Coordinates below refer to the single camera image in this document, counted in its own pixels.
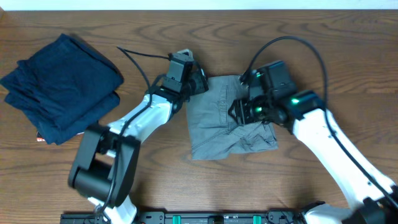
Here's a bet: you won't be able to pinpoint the grey shorts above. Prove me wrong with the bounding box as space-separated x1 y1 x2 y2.
186 75 279 160

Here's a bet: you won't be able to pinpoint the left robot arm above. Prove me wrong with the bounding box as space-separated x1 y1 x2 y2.
60 49 208 223

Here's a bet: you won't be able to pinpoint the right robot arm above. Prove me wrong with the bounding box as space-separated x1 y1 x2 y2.
228 61 397 223

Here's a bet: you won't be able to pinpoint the folded dark navy garment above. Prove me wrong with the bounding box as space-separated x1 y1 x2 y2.
1 34 124 145

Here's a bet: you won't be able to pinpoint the small card under garment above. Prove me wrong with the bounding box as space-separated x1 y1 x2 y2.
36 132 45 142

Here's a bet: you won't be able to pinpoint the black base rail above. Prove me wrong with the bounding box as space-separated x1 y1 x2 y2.
60 210 307 224

